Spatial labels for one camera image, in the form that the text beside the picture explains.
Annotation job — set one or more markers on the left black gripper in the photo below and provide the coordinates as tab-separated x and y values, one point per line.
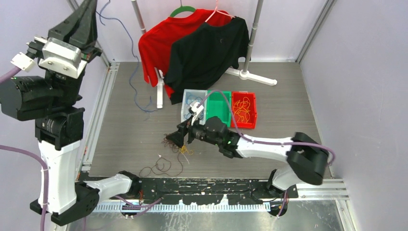
79	29

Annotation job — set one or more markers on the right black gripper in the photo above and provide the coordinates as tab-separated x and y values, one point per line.
177	137

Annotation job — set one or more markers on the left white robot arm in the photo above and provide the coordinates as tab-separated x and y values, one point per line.
44	86

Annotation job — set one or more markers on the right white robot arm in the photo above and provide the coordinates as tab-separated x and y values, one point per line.
305	159

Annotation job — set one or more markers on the white plastic bin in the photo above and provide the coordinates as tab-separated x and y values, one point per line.
190	96

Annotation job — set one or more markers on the green plastic bin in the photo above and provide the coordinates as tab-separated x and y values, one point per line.
217	106

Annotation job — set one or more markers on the red plastic bin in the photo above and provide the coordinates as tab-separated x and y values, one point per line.
244	109

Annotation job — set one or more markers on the red t-shirt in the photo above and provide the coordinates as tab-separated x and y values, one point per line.
155	45

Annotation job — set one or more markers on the black t-shirt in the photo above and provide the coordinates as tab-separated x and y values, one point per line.
198	60

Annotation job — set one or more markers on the white clothes rack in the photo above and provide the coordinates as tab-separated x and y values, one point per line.
243	74

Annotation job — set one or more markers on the green clothes hanger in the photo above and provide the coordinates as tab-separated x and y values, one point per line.
181	9

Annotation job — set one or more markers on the pink clothes hanger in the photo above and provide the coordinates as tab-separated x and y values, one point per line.
217	11

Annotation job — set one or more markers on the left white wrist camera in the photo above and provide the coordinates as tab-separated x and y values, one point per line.
63	58

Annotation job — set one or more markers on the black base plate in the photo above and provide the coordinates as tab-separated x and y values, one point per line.
172	191

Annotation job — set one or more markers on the white slotted cable duct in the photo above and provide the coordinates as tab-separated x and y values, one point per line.
113	206

